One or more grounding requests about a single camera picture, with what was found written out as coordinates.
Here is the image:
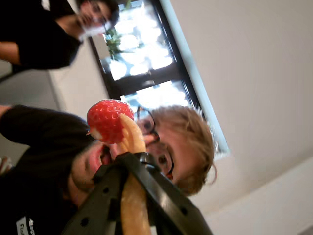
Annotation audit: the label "person in black shirt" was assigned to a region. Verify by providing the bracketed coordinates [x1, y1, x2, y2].
[0, 0, 120, 71]

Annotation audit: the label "black framed window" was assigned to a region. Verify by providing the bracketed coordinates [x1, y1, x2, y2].
[88, 0, 204, 114]

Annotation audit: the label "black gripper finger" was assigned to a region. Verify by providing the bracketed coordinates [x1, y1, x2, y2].
[61, 151, 138, 235]
[127, 151, 214, 235]

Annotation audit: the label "tortoiseshell round glasses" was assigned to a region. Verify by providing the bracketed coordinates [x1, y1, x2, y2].
[135, 105, 176, 182]

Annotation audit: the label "red strawberry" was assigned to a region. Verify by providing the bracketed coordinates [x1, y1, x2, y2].
[86, 99, 135, 144]

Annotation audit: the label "wooden fork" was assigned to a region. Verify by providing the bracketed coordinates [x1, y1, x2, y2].
[109, 112, 153, 235]

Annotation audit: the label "white held object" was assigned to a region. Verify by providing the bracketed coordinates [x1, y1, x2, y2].
[78, 23, 109, 41]

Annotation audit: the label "bare forearm of bystander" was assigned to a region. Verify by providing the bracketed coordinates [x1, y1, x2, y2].
[0, 41, 21, 66]

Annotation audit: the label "man in navy t-shirt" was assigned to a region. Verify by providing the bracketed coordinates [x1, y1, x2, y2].
[0, 104, 218, 235]

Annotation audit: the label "green plant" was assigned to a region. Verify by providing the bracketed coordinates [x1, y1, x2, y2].
[105, 27, 134, 61]

